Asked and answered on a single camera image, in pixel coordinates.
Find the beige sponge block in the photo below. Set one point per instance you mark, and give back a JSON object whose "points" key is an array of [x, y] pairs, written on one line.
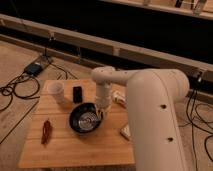
{"points": [[125, 132]]}

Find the black ceramic bowl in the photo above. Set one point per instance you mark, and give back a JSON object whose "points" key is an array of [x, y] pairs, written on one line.
{"points": [[84, 118]]}

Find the small black box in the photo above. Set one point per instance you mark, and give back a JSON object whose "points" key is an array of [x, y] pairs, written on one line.
{"points": [[77, 94]]}

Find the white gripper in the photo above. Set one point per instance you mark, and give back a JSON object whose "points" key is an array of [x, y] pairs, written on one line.
{"points": [[102, 99]]}

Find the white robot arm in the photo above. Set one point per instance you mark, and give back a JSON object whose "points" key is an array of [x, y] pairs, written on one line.
{"points": [[150, 98]]}

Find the blue power adapter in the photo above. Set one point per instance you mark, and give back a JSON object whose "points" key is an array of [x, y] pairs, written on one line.
{"points": [[33, 69]]}

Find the clear plastic cup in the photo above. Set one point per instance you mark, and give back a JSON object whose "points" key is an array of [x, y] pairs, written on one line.
{"points": [[56, 90]]}

